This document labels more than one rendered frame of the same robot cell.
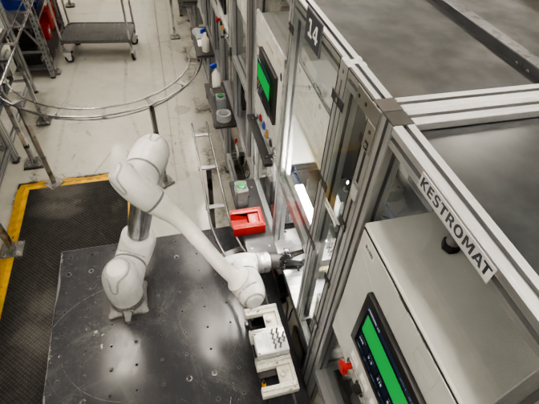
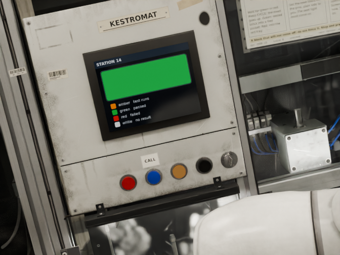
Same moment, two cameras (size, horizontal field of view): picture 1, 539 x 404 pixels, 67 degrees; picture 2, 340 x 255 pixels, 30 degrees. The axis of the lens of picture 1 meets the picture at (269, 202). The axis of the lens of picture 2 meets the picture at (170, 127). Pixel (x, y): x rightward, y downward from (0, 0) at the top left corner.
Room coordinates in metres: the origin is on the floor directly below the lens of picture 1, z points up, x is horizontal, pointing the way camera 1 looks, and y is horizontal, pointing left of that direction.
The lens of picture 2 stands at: (1.09, 1.40, 1.85)
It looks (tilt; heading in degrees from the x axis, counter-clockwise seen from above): 13 degrees down; 283
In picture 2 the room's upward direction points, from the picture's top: 12 degrees counter-clockwise
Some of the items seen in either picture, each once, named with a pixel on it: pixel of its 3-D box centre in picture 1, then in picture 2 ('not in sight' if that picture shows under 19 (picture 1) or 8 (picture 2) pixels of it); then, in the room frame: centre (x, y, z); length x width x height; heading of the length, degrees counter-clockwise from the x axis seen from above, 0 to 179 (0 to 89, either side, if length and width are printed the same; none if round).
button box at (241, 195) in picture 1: (242, 194); not in sight; (1.47, 0.14, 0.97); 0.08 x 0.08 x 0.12; 16
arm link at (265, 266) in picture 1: (263, 262); not in sight; (1.02, 0.01, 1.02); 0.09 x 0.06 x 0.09; 16
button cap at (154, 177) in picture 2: not in sight; (153, 176); (1.45, 0.04, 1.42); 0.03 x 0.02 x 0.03; 16
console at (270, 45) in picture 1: (294, 86); (136, 93); (1.48, -0.07, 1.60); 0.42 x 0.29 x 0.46; 16
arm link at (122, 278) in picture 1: (122, 279); not in sight; (1.00, 0.65, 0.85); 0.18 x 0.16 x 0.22; 177
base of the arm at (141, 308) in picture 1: (127, 300); not in sight; (0.97, 0.64, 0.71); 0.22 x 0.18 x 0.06; 16
